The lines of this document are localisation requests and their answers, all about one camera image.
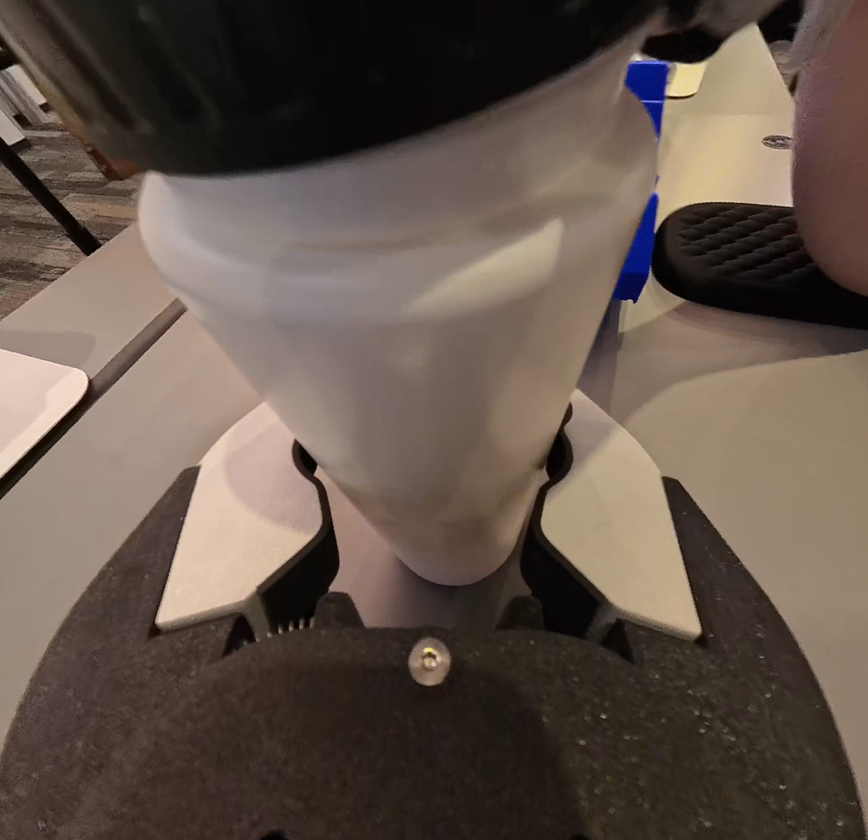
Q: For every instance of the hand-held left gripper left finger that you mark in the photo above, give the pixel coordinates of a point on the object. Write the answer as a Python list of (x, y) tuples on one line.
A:
[(237, 535)]

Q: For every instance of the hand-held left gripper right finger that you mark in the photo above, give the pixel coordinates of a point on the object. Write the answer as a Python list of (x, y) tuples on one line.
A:
[(617, 541)]

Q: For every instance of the white plastic bottle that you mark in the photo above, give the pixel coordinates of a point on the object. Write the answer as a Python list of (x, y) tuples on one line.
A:
[(407, 345)]

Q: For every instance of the black metal frame leg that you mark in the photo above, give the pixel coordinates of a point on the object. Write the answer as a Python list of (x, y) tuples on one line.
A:
[(47, 196)]

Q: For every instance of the wooden furniture leg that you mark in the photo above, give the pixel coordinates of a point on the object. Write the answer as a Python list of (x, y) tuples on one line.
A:
[(115, 165)]

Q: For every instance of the blue plastic bin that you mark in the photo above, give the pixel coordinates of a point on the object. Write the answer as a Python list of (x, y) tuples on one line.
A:
[(641, 257)]

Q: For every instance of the person's right forearm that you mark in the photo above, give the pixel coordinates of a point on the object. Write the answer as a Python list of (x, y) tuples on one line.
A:
[(834, 175)]

